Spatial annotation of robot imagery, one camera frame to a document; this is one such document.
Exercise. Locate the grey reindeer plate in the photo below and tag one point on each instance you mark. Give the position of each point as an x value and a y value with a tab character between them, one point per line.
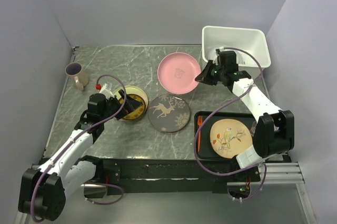
168	113

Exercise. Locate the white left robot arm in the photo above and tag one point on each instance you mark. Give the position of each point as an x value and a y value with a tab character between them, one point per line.
44	190

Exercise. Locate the yellow black patterned plate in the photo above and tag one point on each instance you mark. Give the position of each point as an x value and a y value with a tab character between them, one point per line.
139	95

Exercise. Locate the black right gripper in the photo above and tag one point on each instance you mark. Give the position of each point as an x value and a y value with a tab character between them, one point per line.
204	76

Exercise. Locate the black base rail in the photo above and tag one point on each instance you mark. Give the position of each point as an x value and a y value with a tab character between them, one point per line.
159	176

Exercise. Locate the beige bird plate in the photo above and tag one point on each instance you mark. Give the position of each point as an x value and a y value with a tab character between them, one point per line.
229	137

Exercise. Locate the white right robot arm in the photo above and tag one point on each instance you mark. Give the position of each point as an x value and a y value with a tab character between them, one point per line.
274	132

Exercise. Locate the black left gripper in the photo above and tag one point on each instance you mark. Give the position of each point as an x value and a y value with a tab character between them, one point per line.
131	104

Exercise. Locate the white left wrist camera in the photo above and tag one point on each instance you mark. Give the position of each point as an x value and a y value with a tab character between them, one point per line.
105	89

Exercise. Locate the pink mug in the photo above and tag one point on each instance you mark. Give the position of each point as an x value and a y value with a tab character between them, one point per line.
76	72

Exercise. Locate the white plastic bin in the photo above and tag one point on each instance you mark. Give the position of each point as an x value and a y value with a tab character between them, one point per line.
250	40

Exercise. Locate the black tray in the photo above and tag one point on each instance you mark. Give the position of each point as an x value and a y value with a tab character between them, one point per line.
206	150

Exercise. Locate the orange plastic fork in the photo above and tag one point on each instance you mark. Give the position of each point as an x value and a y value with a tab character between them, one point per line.
199	122

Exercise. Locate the pink plate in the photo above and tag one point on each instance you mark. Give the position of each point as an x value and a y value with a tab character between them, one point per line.
177	72

